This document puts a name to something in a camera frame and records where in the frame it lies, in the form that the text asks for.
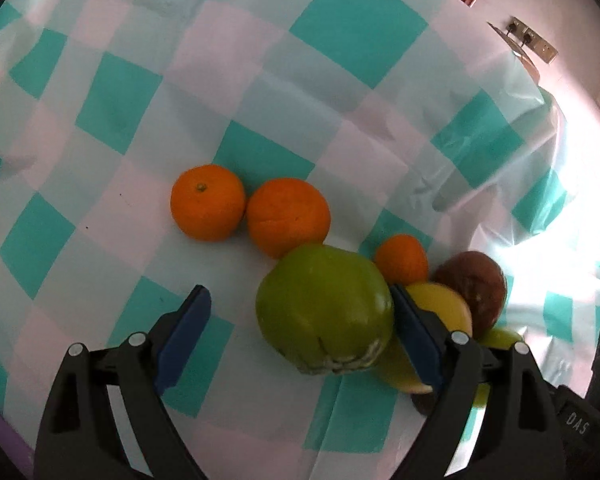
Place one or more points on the small orange tangerine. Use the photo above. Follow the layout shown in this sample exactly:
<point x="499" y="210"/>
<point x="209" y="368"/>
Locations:
<point x="401" y="260"/>

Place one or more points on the purple mat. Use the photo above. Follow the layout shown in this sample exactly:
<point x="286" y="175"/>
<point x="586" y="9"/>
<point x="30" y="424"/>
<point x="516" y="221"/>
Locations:
<point x="0" y="435"/>

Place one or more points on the yellow apple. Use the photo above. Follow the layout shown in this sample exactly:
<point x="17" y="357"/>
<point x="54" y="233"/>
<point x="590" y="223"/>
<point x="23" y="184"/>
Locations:
<point x="445" y="305"/>

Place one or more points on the teal checkered tablecloth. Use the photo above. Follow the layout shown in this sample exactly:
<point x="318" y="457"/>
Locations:
<point x="330" y="35"/>

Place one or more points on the large green apple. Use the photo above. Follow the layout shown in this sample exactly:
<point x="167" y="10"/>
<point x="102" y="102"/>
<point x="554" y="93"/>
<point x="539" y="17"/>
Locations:
<point x="325" y="305"/>

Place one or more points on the orange with green stem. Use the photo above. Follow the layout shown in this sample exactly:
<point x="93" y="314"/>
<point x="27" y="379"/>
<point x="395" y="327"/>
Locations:
<point x="207" y="205"/>

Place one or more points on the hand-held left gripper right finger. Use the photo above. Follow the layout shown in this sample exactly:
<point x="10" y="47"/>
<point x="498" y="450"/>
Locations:
<point x="415" y="330"/>

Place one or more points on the round orange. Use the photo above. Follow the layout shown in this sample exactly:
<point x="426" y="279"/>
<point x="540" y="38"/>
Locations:
<point x="287" y="217"/>

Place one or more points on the wall socket plate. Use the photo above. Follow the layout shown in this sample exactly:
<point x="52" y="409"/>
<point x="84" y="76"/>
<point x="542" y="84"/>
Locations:
<point x="535" y="40"/>

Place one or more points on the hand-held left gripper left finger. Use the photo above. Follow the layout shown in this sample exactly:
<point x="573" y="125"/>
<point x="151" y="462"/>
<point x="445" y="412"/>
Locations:
<point x="185" y="335"/>

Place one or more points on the small green fruit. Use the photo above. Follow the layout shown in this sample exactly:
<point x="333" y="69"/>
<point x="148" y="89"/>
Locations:
<point x="502" y="337"/>

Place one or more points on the brown passion fruit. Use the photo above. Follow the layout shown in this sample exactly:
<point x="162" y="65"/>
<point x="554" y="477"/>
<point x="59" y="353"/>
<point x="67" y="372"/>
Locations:
<point x="475" y="285"/>

